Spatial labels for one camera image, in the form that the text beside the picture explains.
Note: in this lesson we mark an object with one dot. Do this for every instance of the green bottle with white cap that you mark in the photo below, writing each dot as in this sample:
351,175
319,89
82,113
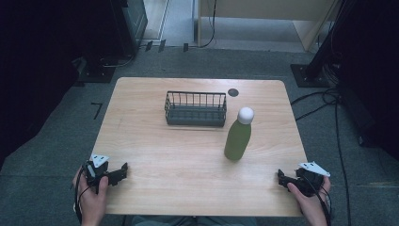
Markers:
237,141

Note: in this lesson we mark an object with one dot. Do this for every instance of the black stand with flat base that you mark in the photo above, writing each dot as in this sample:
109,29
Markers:
97,73

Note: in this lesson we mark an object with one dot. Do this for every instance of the light wooden cabinet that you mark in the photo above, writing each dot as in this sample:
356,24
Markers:
266,9

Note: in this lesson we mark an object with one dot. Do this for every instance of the person's left hand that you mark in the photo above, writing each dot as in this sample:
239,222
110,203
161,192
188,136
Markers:
92,204

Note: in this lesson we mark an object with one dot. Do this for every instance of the short black tape strip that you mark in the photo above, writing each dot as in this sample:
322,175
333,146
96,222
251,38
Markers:
162,45
185,47
149,45

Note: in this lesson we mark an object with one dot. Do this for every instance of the person's right hand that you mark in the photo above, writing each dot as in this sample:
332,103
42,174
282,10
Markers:
313,208

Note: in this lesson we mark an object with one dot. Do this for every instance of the black cabinet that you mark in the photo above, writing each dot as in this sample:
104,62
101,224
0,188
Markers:
130,25

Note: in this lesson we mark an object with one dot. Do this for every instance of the black metal stand with base plate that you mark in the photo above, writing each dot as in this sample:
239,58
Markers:
310,75

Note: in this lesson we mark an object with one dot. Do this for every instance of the dark round table grommet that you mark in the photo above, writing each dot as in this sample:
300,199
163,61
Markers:
233,92

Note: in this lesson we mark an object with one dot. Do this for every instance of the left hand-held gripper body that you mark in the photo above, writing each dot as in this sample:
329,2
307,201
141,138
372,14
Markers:
94,175

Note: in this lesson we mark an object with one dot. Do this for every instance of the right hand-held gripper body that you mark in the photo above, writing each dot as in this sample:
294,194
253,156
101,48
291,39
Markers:
310,183

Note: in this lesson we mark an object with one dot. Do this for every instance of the black tape corner mark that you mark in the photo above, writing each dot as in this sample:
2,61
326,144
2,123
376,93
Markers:
98,109

